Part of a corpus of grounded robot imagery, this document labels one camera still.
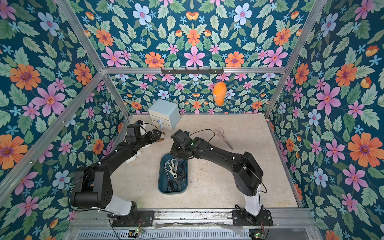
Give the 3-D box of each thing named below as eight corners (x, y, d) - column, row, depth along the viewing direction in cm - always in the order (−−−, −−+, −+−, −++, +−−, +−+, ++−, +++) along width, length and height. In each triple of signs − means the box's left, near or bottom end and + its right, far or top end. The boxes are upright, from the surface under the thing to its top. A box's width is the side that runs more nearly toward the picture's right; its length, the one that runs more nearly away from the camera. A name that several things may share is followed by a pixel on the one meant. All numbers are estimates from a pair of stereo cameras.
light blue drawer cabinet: (152, 126, 116) (146, 110, 103) (164, 113, 125) (159, 97, 112) (173, 133, 111) (169, 118, 98) (183, 119, 120) (181, 104, 107)
